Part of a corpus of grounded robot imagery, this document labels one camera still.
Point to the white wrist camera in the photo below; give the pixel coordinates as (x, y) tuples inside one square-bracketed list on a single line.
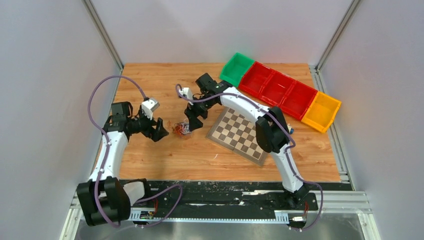
[(148, 107), (186, 93)]

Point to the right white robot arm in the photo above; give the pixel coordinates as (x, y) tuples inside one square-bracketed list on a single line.
[(271, 129)]

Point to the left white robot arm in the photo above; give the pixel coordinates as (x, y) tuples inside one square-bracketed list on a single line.
[(103, 199)]

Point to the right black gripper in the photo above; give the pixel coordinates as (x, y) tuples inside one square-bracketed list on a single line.
[(193, 112)]

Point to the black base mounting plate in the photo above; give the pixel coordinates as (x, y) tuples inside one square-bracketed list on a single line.
[(226, 199)]

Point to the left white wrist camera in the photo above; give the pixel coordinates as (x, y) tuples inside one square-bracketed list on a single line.
[(148, 107)]

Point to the green plastic bin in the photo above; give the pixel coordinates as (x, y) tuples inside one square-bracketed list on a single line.
[(234, 70)]

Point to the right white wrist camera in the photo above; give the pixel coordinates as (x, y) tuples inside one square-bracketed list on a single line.
[(186, 93)]

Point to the yellow plastic bin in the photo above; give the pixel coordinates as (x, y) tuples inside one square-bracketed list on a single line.
[(321, 112)]

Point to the red bin middle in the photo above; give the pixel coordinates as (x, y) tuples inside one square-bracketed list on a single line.
[(275, 88)]

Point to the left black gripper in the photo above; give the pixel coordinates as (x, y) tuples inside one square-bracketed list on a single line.
[(151, 133)]

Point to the white blue toy block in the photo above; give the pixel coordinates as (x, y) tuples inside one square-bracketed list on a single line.
[(290, 129)]

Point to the wooden chessboard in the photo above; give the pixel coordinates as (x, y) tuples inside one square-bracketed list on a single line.
[(235, 133)]

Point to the red bin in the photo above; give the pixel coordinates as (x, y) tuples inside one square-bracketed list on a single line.
[(255, 78), (275, 88), (297, 100)]

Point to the aluminium frame rail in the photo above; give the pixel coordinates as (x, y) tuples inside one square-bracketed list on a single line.
[(334, 202)]

